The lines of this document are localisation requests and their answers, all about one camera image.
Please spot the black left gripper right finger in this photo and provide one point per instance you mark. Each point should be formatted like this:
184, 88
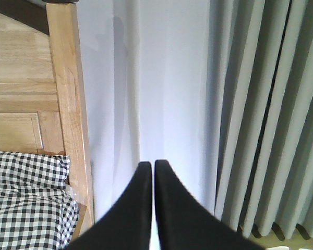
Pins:
183, 223

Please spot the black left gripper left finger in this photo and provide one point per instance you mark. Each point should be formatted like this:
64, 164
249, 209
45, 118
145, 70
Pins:
127, 225

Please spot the white trash bin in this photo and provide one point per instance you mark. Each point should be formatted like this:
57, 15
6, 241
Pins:
287, 248

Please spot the black white checkered bedding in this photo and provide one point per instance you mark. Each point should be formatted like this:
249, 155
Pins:
36, 212

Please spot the white sheer curtain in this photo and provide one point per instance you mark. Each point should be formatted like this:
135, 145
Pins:
145, 74

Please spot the light blue pleated curtain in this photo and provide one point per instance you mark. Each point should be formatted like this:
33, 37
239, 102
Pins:
259, 118

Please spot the wooden bed frame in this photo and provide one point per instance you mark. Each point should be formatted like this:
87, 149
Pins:
42, 99

